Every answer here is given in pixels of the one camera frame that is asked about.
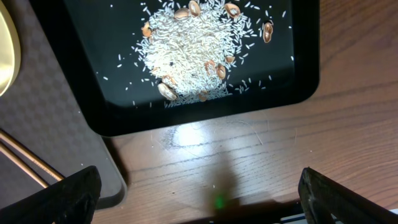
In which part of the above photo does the dark brown serving tray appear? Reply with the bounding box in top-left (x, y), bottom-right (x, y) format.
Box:
top-left (1, 0), bottom-right (127, 209)

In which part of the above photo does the yellow plate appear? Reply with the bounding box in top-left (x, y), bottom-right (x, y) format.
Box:
top-left (1, 2), bottom-right (21, 96)

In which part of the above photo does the wooden chopstick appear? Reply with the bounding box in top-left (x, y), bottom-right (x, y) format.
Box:
top-left (1, 143), bottom-right (49, 188)
top-left (1, 130), bottom-right (64, 181)

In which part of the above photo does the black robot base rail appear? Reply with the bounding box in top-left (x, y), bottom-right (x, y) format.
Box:
top-left (187, 213), bottom-right (308, 224)

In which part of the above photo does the black waste tray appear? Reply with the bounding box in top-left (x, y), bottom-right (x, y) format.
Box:
top-left (31, 0), bottom-right (320, 137)

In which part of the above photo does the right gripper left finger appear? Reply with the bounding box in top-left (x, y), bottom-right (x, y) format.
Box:
top-left (1, 166), bottom-right (101, 223)

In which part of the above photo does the rice and nutshell pile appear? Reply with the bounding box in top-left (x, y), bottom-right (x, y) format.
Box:
top-left (102, 0), bottom-right (295, 109)

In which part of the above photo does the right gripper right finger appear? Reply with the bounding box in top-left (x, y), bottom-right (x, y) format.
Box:
top-left (298, 167), bottom-right (397, 223)

